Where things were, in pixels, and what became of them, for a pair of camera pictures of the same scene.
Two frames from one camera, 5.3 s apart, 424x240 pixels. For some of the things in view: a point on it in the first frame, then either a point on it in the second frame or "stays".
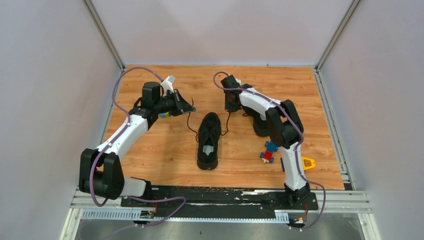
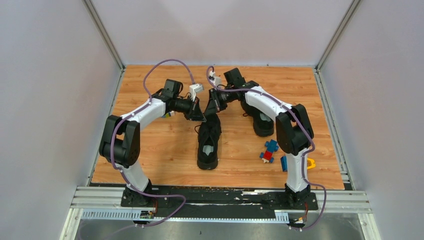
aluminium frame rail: x=338 y=199 stays
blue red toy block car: x=267 y=156 stays
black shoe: x=260 y=126 stays
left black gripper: x=181 y=106 -> x=196 y=114
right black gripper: x=228 y=108 -> x=214 y=105
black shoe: x=208 y=137 stays
